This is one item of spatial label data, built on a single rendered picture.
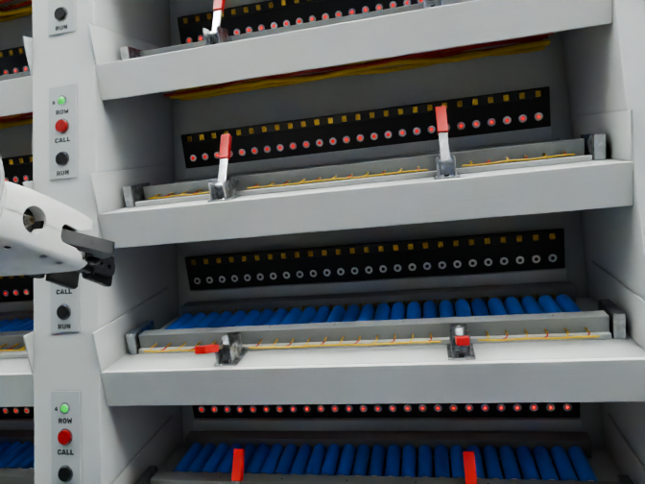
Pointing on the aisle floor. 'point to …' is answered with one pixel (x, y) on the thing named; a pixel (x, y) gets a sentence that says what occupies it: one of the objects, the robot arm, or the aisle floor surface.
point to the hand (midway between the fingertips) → (81, 268)
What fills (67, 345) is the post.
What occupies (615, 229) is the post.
